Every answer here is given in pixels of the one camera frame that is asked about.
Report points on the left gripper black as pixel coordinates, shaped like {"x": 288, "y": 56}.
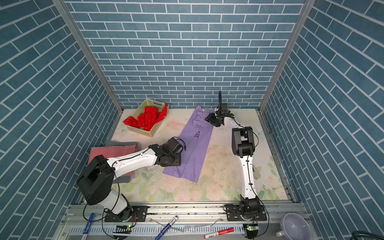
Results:
{"x": 178, "y": 161}

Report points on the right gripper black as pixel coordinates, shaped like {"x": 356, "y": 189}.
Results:
{"x": 210, "y": 118}

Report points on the purple t shirt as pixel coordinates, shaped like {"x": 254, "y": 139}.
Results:
{"x": 196, "y": 134}

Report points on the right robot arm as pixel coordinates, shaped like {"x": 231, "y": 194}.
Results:
{"x": 243, "y": 146}

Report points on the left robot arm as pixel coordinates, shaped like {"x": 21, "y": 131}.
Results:
{"x": 97, "y": 178}

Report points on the red t shirt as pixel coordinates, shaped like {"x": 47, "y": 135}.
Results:
{"x": 146, "y": 121}

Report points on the pale green plastic basket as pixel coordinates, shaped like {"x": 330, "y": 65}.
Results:
{"x": 141, "y": 109}

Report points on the folded pink t shirt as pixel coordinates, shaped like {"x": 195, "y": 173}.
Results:
{"x": 111, "y": 151}

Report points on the blue marker pen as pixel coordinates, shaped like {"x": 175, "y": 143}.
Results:
{"x": 166, "y": 228}

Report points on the red marker pen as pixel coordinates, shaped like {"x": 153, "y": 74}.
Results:
{"x": 219, "y": 233}

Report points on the blue pen at left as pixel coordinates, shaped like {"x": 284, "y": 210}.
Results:
{"x": 87, "y": 228}

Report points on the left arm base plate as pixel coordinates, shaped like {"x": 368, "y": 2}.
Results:
{"x": 131, "y": 214}

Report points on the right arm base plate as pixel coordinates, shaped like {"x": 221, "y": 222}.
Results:
{"x": 236, "y": 213}

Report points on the aluminium mounting rail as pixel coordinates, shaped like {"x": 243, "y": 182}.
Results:
{"x": 196, "y": 219}

